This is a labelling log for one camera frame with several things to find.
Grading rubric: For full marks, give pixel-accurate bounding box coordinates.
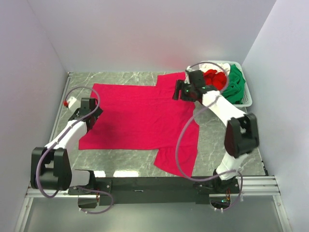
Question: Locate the white t-shirt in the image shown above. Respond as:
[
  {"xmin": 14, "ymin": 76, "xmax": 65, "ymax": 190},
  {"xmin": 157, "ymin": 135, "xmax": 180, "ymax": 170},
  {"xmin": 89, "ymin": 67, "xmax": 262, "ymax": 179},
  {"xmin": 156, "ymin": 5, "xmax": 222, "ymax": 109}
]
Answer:
[{"xmin": 199, "ymin": 63, "xmax": 231, "ymax": 75}]

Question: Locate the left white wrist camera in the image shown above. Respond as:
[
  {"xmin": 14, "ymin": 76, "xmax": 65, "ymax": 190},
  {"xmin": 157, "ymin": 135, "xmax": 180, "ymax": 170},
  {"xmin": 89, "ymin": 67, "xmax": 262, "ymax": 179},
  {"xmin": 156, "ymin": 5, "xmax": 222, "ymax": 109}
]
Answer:
[{"xmin": 63, "ymin": 97, "xmax": 79, "ymax": 111}]

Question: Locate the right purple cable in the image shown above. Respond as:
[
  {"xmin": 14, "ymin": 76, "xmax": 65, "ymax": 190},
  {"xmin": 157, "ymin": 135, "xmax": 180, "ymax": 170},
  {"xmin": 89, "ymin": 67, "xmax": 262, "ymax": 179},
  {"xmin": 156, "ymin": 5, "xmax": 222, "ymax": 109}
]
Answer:
[{"xmin": 175, "ymin": 61, "xmax": 243, "ymax": 211}]

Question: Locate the green t-shirt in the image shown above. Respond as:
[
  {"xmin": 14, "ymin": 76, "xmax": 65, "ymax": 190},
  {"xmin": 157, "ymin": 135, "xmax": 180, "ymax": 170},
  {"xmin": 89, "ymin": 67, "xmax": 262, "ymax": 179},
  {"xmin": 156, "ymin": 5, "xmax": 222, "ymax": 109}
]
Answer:
[{"xmin": 222, "ymin": 64, "xmax": 246, "ymax": 104}]

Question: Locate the aluminium frame rail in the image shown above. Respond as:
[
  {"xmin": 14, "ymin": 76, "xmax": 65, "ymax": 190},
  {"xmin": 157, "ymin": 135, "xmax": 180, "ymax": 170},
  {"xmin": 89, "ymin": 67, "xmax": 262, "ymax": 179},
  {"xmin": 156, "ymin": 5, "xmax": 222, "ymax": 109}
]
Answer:
[{"xmin": 26, "ymin": 175, "xmax": 282, "ymax": 198}]

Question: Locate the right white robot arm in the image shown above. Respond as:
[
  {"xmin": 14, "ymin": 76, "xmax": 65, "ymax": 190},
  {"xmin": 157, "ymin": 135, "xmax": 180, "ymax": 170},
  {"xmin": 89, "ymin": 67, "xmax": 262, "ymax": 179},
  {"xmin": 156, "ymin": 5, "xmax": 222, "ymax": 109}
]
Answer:
[{"xmin": 173, "ymin": 68, "xmax": 259, "ymax": 193}]

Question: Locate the red t-shirt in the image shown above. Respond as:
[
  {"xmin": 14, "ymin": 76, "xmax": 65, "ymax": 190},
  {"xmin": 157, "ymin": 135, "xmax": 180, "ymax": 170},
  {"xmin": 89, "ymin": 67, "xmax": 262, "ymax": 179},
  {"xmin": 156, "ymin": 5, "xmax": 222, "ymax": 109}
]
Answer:
[{"xmin": 203, "ymin": 70, "xmax": 227, "ymax": 90}]

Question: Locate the magenta pink t-shirt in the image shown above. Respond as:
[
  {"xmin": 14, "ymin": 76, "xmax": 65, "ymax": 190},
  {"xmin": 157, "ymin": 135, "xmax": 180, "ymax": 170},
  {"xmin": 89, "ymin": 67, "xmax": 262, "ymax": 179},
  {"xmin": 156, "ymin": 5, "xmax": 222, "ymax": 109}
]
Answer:
[{"xmin": 78, "ymin": 72, "xmax": 199, "ymax": 176}]

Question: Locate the white plastic laundry basket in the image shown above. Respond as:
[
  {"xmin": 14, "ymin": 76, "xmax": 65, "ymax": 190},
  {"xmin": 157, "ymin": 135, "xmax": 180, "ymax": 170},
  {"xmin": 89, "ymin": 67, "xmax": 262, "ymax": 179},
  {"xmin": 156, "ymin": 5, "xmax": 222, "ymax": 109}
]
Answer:
[{"xmin": 209, "ymin": 61, "xmax": 252, "ymax": 108}]

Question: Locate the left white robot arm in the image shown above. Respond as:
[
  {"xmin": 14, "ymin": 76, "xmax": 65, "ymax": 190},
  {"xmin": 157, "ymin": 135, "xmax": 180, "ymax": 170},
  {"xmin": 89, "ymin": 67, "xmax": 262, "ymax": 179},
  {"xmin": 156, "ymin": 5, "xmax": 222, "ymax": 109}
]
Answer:
[{"xmin": 30, "ymin": 97, "xmax": 103, "ymax": 191}]

